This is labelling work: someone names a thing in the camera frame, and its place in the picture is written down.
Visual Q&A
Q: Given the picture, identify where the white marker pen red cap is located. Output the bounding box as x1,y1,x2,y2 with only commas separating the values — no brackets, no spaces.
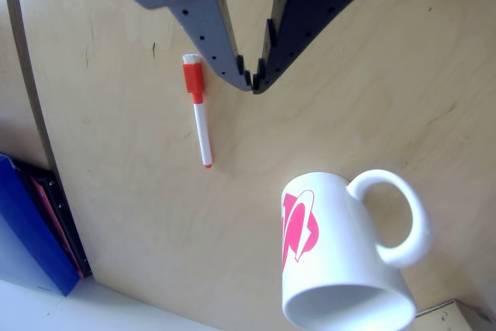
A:
181,53,213,170

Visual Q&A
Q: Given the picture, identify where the white mug pink logo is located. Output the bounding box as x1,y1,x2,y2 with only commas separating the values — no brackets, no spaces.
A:
279,169,433,331

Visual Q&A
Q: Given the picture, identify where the pink folder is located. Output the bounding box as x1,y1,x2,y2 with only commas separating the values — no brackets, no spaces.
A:
29,175,84,279

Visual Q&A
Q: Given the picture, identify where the blue folder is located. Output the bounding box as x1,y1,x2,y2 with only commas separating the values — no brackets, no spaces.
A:
0,153,81,297

